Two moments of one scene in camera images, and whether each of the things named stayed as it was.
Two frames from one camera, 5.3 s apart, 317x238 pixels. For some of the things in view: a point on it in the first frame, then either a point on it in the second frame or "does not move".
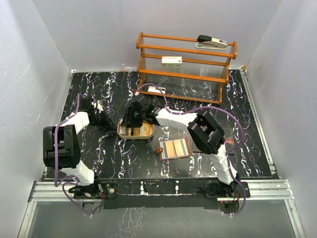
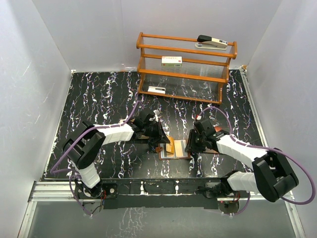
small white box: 154,89 does not move
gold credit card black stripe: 181,148 does not move
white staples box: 172,61 does not move
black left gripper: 109,125 → 160,137
